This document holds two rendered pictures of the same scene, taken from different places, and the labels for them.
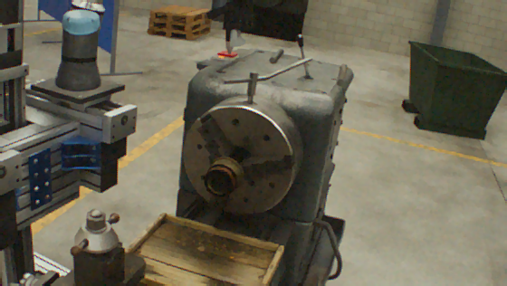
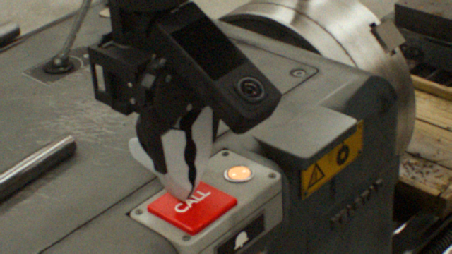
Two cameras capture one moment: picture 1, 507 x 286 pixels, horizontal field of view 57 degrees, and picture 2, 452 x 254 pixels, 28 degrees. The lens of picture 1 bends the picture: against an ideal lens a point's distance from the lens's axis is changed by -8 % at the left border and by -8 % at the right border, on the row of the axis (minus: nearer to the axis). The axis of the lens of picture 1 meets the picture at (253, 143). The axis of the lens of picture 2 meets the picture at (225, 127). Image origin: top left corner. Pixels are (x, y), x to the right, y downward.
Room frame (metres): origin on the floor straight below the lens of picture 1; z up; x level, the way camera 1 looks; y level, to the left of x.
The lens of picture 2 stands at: (2.35, 0.50, 1.76)
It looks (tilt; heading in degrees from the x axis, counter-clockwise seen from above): 32 degrees down; 211
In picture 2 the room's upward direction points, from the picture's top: 4 degrees counter-clockwise
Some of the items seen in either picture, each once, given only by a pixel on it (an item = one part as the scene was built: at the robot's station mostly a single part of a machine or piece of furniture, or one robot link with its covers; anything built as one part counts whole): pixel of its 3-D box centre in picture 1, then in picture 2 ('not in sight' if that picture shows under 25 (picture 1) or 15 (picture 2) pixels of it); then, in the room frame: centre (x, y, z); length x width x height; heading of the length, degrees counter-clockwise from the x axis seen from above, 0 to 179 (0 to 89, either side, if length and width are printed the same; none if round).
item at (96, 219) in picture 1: (96, 218); not in sight; (0.73, 0.25, 1.17); 0.04 x 0.04 x 0.03
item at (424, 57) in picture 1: (449, 90); not in sight; (5.85, -2.27, 0.43); 1.34 x 0.94 x 0.85; 179
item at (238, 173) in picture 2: not in sight; (239, 175); (1.74, 0.15, 1.26); 0.02 x 0.02 x 0.01
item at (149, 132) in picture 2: not in sight; (161, 125); (1.82, 0.13, 1.35); 0.05 x 0.02 x 0.09; 166
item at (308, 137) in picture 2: (211, 67); (303, 138); (1.64, 0.17, 1.24); 0.09 x 0.08 x 0.03; 166
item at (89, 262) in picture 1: (100, 263); not in sight; (0.74, 0.24, 1.07); 0.07 x 0.07 x 0.10; 76
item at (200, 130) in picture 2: (234, 42); (179, 142); (1.78, 0.12, 1.31); 0.06 x 0.03 x 0.09; 76
